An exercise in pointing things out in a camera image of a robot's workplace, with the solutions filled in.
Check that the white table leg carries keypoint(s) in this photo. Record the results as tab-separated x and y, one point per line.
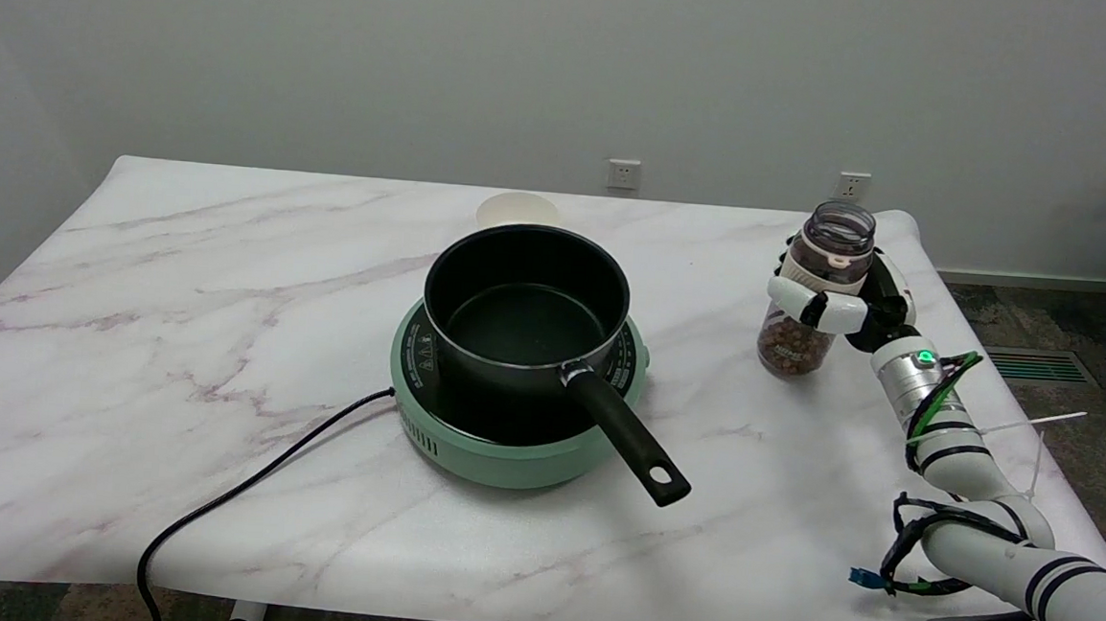
246	618

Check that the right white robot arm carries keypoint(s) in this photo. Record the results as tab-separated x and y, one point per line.
993	501

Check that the white wall socket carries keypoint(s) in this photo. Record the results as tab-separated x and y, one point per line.
851	187
624	174

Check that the clear bottle with brown beans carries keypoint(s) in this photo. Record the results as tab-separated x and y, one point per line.
817	269

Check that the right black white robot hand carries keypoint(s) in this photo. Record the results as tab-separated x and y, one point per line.
861	305

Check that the green induction cooker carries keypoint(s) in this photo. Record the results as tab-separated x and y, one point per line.
507	433

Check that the floor vent grille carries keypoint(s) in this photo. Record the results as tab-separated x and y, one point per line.
1039	365

